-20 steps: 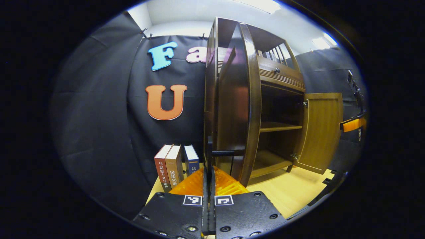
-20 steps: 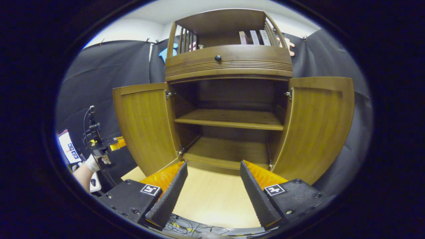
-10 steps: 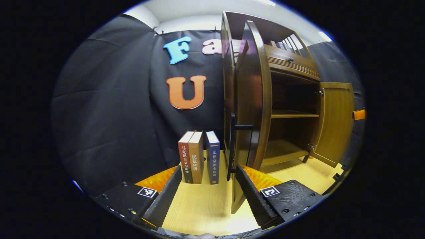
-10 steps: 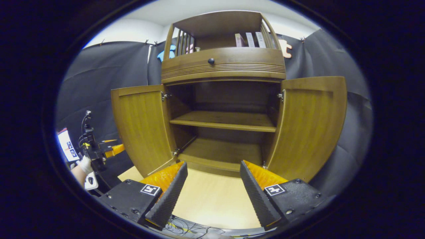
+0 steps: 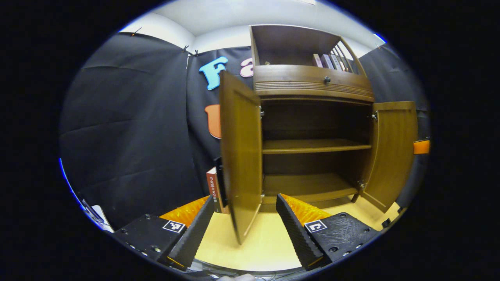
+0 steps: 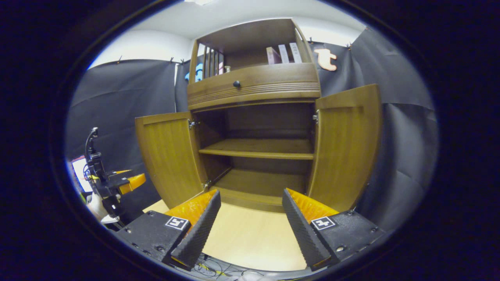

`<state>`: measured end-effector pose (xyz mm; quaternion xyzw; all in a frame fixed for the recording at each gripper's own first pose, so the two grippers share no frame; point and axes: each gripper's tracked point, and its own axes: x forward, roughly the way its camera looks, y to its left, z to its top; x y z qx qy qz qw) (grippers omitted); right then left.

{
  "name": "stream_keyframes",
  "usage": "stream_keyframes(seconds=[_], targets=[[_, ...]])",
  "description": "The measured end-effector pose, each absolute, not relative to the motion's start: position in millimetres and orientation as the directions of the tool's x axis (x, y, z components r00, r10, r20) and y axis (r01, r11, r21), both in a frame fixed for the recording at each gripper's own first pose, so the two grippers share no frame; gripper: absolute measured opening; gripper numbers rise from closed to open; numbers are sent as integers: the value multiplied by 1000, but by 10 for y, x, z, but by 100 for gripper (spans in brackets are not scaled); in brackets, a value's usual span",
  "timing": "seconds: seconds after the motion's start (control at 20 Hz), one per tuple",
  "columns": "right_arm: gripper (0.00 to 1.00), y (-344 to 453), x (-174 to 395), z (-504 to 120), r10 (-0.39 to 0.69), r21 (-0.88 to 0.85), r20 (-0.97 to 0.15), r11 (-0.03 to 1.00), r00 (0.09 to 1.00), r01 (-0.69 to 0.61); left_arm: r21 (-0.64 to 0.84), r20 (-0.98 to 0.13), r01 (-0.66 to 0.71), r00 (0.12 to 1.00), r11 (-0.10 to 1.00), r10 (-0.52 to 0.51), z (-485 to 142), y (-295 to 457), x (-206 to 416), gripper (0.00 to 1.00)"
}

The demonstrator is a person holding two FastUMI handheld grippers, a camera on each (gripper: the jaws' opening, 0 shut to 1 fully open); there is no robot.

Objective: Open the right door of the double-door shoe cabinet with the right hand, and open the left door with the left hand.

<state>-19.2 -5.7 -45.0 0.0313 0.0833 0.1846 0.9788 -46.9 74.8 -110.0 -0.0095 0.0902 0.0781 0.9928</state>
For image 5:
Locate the black backdrop cloth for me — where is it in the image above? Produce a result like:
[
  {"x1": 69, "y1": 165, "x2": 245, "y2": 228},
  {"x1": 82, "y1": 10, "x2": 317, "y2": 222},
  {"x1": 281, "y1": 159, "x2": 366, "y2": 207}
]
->
[{"x1": 59, "y1": 32, "x2": 432, "y2": 231}]

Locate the red spine book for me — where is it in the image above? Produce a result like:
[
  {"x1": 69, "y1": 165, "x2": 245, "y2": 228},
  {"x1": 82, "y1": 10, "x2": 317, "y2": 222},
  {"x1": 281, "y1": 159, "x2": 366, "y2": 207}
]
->
[{"x1": 206, "y1": 167, "x2": 229, "y2": 214}]

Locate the wooden inner cabinet shelf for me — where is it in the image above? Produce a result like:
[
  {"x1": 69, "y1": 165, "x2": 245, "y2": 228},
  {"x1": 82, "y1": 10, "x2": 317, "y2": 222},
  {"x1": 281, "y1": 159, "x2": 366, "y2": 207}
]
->
[{"x1": 262, "y1": 138, "x2": 372, "y2": 155}]

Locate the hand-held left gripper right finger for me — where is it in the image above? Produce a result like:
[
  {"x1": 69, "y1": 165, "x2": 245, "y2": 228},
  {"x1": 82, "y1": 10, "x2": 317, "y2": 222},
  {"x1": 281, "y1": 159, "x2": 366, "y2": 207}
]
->
[{"x1": 275, "y1": 193, "x2": 380, "y2": 271}]

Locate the wooden cabinet drawer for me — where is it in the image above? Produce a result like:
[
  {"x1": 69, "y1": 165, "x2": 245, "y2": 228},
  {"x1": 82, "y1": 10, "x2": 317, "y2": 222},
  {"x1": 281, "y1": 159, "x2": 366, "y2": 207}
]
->
[{"x1": 253, "y1": 64, "x2": 375, "y2": 103}]

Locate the white flat object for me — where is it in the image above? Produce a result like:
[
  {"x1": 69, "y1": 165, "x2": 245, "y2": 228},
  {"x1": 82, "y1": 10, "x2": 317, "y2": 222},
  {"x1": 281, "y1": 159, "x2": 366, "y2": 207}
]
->
[{"x1": 79, "y1": 194, "x2": 114, "y2": 233}]

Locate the wooden double-door shoe cabinet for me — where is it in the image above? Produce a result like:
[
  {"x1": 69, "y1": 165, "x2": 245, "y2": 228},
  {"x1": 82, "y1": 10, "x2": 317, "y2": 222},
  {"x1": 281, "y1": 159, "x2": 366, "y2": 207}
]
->
[{"x1": 218, "y1": 24, "x2": 418, "y2": 245}]

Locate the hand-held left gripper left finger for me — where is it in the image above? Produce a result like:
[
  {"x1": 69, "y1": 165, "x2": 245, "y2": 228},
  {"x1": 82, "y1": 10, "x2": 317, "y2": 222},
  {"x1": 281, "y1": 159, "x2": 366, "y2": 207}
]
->
[{"x1": 113, "y1": 194, "x2": 216, "y2": 270}]

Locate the wooden cabinet door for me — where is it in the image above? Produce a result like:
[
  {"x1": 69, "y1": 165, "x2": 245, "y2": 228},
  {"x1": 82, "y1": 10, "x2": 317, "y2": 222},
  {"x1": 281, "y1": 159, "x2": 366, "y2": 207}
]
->
[
  {"x1": 357, "y1": 101, "x2": 418, "y2": 213},
  {"x1": 218, "y1": 70, "x2": 263, "y2": 245}
]

